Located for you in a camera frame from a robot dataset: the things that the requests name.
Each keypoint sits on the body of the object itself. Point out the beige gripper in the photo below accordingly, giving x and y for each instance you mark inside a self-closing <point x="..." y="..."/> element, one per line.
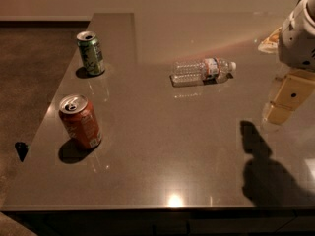
<point x="296" y="43"/>

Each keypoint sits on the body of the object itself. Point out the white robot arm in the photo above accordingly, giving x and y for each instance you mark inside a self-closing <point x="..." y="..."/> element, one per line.
<point x="294" y="43"/>

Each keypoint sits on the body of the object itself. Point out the clear plastic water bottle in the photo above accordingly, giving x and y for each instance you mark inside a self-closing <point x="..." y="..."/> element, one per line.
<point x="202" y="72"/>

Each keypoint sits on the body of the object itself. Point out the green soda can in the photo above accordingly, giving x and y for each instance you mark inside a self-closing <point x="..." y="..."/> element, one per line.
<point x="91" y="54"/>

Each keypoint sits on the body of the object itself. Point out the orange soda can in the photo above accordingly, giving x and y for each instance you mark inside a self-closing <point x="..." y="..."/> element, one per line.
<point x="78" y="117"/>

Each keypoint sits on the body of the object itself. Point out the small black floor object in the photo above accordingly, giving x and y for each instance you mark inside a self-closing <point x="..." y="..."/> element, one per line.
<point x="22" y="150"/>

